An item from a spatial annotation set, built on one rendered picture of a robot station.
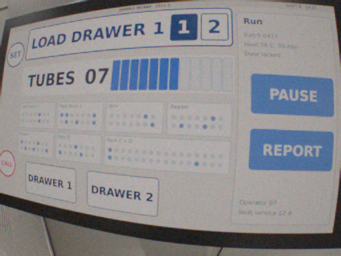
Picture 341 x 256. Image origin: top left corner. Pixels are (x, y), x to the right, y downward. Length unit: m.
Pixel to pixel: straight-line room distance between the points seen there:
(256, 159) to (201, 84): 0.10
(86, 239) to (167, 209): 1.26
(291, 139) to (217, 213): 0.11
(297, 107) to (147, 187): 0.19
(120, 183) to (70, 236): 1.29
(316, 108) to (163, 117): 0.17
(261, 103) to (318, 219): 0.15
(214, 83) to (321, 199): 0.18
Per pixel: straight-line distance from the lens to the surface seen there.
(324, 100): 0.32
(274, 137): 0.30
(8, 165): 0.44
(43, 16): 0.44
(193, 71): 0.31
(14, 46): 0.46
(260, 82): 0.30
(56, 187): 0.38
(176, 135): 0.30
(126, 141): 0.32
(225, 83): 0.30
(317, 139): 0.31
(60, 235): 1.64
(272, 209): 0.31
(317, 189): 0.32
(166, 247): 0.59
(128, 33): 0.34
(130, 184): 0.32
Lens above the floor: 1.25
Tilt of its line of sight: 37 degrees down
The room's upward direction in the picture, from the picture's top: 8 degrees counter-clockwise
